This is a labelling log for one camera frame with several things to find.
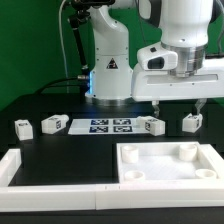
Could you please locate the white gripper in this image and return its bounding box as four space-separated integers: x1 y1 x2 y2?
131 61 224 118

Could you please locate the white square table top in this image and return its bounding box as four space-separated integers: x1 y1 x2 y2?
116 142 224 189

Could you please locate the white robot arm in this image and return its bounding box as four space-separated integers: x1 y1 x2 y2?
71 0 224 114

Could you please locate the white sheet with tags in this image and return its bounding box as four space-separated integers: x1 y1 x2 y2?
68 118 147 135

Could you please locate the white U-shaped fence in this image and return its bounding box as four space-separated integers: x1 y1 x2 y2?
0 149 224 212

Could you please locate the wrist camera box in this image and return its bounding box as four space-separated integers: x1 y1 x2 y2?
137 42 178 71

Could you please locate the black cable at base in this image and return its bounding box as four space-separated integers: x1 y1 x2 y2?
34 77 90 95

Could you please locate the white cable behind robot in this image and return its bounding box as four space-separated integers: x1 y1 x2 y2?
57 0 70 80

